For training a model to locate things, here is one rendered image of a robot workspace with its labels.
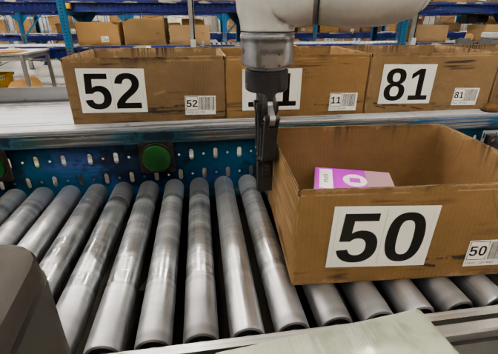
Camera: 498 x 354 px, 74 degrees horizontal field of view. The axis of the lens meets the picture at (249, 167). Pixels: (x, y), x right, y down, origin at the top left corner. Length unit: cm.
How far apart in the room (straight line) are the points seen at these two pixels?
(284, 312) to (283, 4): 45
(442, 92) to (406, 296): 69
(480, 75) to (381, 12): 68
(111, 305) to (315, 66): 72
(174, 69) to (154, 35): 430
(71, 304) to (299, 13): 55
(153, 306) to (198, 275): 9
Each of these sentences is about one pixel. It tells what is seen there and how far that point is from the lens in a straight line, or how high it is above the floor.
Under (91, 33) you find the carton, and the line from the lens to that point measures 536.
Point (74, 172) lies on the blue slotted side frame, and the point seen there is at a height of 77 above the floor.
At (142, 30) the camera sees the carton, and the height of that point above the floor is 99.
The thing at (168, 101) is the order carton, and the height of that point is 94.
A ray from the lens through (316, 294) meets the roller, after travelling 56.
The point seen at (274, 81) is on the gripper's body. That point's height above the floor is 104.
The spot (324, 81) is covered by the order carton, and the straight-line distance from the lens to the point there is 95.
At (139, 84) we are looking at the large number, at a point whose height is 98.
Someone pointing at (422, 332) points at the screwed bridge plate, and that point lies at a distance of 55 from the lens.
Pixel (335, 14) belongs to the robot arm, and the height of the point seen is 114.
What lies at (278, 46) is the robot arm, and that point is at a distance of 55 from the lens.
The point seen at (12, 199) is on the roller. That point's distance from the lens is 97.
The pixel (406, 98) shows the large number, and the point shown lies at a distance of 107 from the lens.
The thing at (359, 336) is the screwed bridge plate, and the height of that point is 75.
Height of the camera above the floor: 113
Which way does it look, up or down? 24 degrees down
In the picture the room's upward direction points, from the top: straight up
